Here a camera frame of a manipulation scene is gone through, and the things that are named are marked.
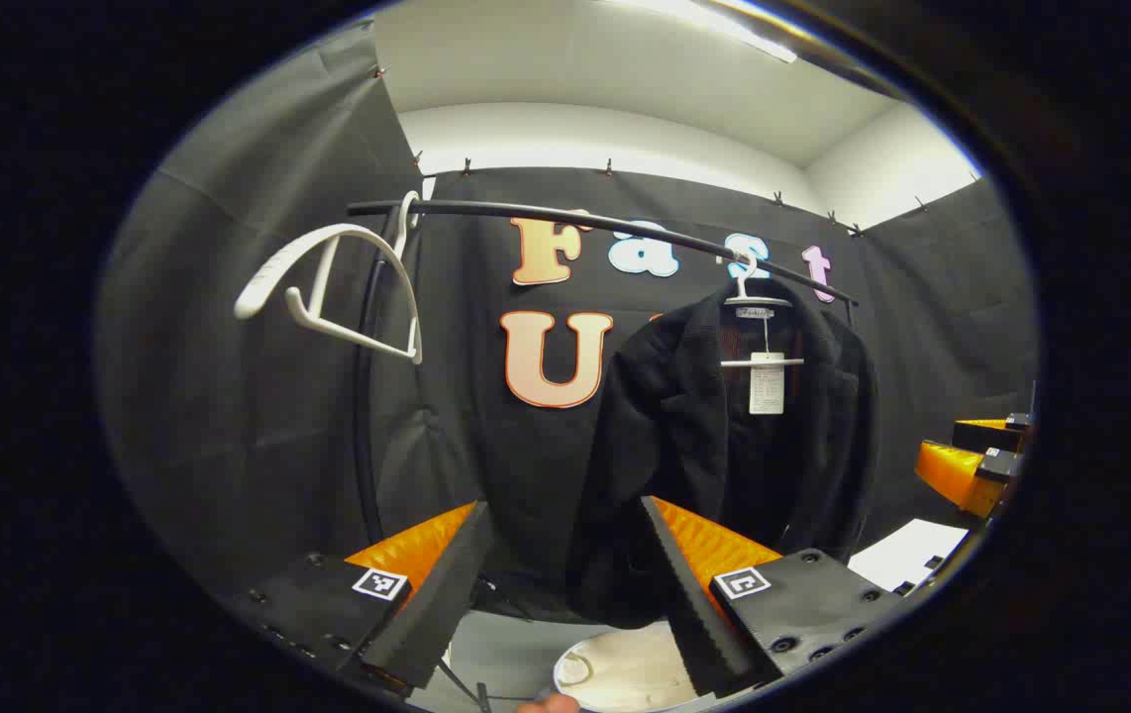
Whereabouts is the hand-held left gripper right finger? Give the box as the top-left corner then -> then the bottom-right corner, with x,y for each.
637,495 -> 913,699

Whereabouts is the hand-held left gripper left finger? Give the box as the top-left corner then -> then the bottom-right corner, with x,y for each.
224,500 -> 495,694

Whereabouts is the white laundry hamper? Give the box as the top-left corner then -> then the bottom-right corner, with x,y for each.
551,622 -> 725,713

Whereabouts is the black knit jacket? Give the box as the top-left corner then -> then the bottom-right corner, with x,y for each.
565,277 -> 881,630

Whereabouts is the white plastic hanger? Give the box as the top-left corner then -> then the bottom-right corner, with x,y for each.
719,253 -> 806,369
234,190 -> 425,365

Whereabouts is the black clothes rack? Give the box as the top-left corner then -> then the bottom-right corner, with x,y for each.
346,196 -> 862,546

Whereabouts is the white board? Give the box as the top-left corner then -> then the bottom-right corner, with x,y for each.
848,518 -> 971,595

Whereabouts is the white paper garment tag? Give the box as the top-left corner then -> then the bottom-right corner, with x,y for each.
749,352 -> 786,415

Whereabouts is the black backdrop cloth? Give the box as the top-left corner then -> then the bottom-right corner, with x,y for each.
95,20 -> 1040,635

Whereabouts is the black cable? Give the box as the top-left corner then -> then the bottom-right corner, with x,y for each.
435,659 -> 492,713

